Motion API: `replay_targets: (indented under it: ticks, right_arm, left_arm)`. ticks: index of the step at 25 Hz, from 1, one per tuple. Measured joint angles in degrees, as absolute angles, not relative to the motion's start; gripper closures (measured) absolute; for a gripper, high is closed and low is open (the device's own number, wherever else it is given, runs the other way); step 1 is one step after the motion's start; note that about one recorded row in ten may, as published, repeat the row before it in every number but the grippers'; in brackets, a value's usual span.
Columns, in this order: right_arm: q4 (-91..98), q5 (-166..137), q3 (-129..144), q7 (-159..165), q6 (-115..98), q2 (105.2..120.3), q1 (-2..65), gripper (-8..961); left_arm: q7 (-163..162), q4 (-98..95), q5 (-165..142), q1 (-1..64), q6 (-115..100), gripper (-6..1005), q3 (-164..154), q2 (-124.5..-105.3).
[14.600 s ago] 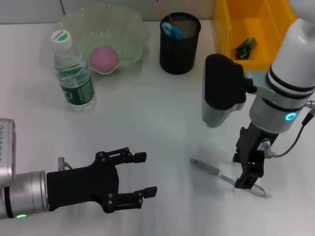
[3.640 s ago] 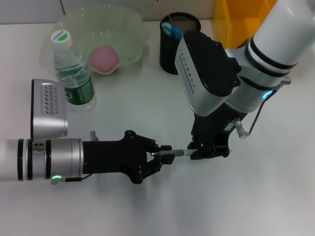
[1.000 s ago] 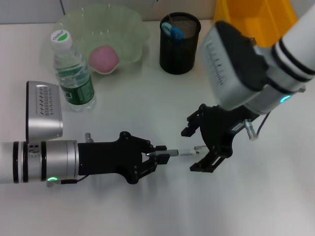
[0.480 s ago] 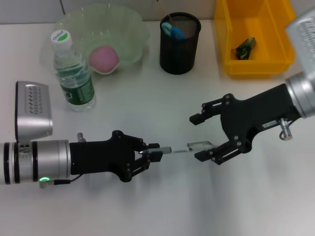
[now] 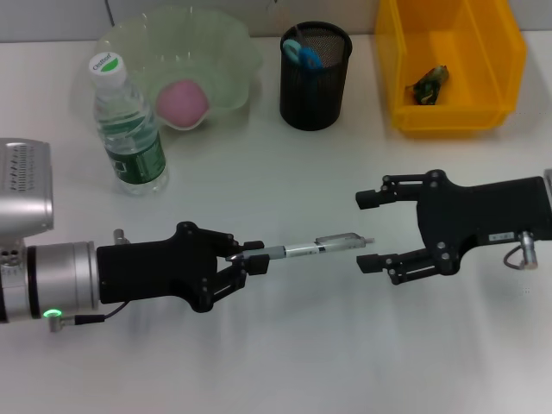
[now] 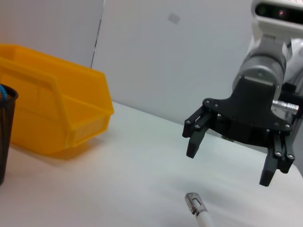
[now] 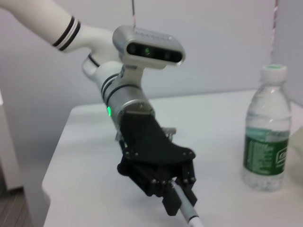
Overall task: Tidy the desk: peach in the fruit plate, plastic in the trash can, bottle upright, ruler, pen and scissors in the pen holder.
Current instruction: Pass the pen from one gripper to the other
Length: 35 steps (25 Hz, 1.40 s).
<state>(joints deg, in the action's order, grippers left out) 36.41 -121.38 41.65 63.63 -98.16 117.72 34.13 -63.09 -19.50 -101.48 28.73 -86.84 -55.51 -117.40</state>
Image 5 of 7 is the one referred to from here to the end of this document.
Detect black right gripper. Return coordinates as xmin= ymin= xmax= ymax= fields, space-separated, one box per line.
xmin=354 ymin=169 xmax=552 ymax=286

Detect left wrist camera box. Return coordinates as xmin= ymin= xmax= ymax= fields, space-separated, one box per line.
xmin=0 ymin=137 xmax=56 ymax=242

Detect black mesh pen holder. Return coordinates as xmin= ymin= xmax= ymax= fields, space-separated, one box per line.
xmin=279 ymin=22 xmax=354 ymax=132

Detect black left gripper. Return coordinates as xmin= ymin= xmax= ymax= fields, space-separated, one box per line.
xmin=95 ymin=221 xmax=270 ymax=314

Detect blue capped scissors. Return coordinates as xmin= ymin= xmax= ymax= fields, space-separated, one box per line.
xmin=282 ymin=37 xmax=325 ymax=71

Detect clear grey pen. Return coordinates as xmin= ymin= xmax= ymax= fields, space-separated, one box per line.
xmin=225 ymin=232 xmax=377 ymax=262

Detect clear green-label water bottle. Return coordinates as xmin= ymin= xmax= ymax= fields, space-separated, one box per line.
xmin=88 ymin=51 xmax=169 ymax=198

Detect yellow plastic bin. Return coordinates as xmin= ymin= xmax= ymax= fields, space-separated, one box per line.
xmin=373 ymin=0 xmax=528 ymax=139

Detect dark right gripper cable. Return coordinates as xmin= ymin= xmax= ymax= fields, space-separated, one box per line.
xmin=503 ymin=244 xmax=526 ymax=272

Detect pink peach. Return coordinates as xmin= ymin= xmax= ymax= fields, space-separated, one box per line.
xmin=155 ymin=78 xmax=211 ymax=129

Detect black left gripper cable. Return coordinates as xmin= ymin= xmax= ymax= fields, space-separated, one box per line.
xmin=46 ymin=300 xmax=131 ymax=334

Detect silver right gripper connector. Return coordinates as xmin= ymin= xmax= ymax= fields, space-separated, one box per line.
xmin=518 ymin=230 xmax=541 ymax=272

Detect translucent green fruit plate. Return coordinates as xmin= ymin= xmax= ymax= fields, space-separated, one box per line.
xmin=71 ymin=4 xmax=264 ymax=146

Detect green plastic wrapper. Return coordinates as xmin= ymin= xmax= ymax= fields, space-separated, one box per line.
xmin=404 ymin=64 xmax=452 ymax=106

